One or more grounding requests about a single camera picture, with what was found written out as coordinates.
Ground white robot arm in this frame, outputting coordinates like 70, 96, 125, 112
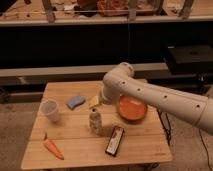
97, 62, 213, 135

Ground blue sponge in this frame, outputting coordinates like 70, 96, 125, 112
67, 95, 86, 110

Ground wooden table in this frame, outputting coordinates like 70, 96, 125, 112
21, 81, 172, 170

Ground orange bowl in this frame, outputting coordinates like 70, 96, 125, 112
117, 95, 148, 121

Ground translucent plastic cup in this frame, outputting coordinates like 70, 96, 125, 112
39, 100, 60, 122

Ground orange carrot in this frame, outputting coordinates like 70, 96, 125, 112
43, 135, 64, 160

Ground black box on right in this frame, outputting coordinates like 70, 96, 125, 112
165, 45, 213, 74

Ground wooden shelf with clutter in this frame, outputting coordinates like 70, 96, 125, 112
0, 0, 213, 27

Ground black cable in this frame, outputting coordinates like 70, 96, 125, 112
157, 111, 173, 146

